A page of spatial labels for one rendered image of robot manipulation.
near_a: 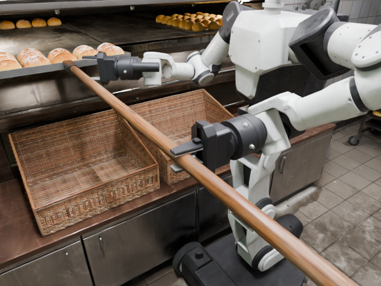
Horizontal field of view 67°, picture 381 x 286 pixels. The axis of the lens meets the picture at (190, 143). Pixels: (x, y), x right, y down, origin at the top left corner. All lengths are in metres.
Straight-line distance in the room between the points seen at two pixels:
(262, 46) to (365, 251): 1.65
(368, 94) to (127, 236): 1.21
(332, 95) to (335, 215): 1.87
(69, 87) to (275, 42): 1.09
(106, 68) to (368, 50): 0.87
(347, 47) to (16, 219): 1.38
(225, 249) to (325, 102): 1.28
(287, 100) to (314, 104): 0.06
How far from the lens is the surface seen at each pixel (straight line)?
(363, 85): 0.57
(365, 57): 0.56
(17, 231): 1.45
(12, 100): 1.60
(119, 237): 1.47
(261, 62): 0.89
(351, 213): 2.47
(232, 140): 0.59
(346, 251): 2.18
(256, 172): 1.10
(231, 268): 1.67
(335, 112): 0.59
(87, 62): 1.31
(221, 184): 0.47
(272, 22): 0.89
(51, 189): 1.60
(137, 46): 1.69
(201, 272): 1.62
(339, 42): 0.71
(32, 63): 1.28
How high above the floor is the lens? 1.50
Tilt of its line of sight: 30 degrees down
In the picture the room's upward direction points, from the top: straight up
